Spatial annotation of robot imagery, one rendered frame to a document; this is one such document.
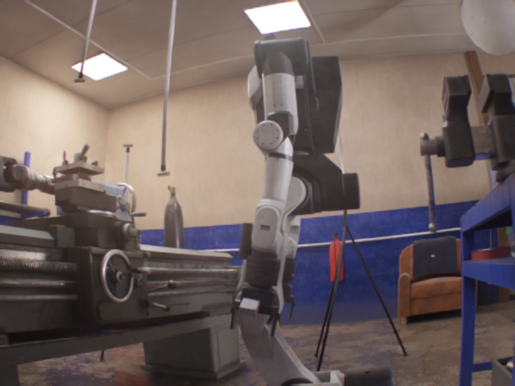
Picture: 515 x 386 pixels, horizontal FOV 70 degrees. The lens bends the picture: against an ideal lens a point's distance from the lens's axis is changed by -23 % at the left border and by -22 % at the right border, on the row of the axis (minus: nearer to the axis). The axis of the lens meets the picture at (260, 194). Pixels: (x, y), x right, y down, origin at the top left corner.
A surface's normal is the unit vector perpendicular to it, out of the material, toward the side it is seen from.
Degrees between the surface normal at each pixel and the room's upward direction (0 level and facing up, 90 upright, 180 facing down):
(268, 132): 90
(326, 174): 90
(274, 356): 90
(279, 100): 90
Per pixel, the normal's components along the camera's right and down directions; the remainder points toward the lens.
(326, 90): -0.17, -0.16
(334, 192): -0.14, 0.24
